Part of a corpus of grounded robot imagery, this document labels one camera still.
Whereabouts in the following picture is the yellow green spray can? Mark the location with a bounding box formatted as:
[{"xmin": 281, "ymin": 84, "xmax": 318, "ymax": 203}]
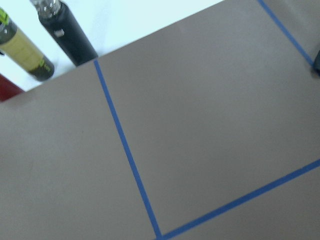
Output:
[{"xmin": 0, "ymin": 9, "xmax": 55, "ymax": 82}]

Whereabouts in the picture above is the black water bottle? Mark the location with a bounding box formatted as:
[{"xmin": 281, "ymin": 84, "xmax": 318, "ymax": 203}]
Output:
[{"xmin": 31, "ymin": 0, "xmax": 98, "ymax": 67}]

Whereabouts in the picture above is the black graphic t-shirt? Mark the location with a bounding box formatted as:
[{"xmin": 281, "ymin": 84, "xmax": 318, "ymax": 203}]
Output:
[{"xmin": 311, "ymin": 50, "xmax": 320, "ymax": 76}]

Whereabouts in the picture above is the red bottle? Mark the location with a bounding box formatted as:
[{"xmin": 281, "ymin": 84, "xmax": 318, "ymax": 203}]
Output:
[{"xmin": 0, "ymin": 74, "xmax": 25, "ymax": 102}]

